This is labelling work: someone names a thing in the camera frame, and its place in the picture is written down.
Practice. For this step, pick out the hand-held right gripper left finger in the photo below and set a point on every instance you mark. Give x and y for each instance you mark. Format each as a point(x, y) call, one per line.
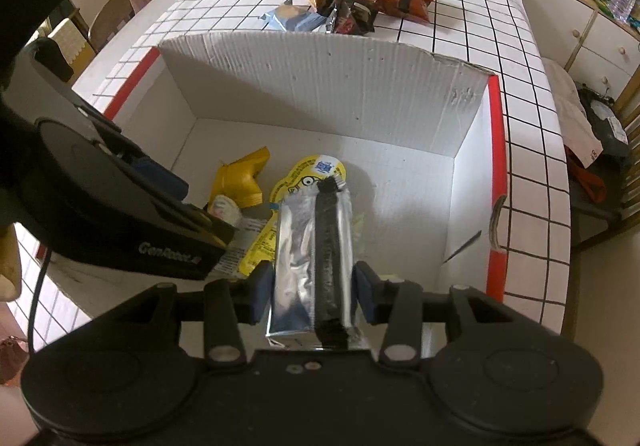
point(260, 293)

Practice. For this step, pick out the white cloth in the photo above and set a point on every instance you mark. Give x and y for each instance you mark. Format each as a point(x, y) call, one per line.
point(570, 111)

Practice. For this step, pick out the white cabinet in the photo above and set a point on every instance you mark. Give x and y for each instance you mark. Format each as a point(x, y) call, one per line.
point(575, 31)

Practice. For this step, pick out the dark wooden chair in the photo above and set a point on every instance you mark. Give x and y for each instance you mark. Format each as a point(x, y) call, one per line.
point(107, 21)

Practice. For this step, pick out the red cloth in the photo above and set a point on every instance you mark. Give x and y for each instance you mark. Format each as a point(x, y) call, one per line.
point(587, 176)

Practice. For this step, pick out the silver packet with black stripe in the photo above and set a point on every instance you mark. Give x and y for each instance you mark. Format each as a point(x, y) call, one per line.
point(295, 246)

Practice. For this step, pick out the blue snack packet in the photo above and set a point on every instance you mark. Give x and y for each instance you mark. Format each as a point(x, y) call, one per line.
point(290, 19)

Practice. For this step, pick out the black jacket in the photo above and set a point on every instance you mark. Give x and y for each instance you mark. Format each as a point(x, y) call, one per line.
point(52, 59)

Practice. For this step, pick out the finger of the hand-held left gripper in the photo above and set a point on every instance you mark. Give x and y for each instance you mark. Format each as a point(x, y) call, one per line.
point(210, 226)
point(160, 178)

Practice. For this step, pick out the person's left forearm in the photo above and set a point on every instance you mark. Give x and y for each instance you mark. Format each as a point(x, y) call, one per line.
point(7, 266)

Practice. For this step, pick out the yellow cartoon snack packet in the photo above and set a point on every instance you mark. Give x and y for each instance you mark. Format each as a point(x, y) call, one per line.
point(300, 176)

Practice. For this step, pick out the chair with yellow cushion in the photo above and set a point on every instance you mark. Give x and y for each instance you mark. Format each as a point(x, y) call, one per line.
point(70, 44)

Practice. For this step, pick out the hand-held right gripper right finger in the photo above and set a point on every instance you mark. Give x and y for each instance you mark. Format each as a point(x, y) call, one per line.
point(366, 293)

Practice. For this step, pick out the white cardboard box red edges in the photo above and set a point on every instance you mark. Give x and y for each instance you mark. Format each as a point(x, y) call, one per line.
point(325, 91)

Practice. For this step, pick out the black bag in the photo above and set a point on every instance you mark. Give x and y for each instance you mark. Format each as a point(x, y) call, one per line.
point(602, 121)

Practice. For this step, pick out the wooden slatted chair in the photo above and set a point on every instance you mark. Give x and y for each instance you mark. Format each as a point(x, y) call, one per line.
point(627, 176)

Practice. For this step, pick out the yellow snack pouch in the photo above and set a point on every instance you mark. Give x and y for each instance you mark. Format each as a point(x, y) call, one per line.
point(240, 176)

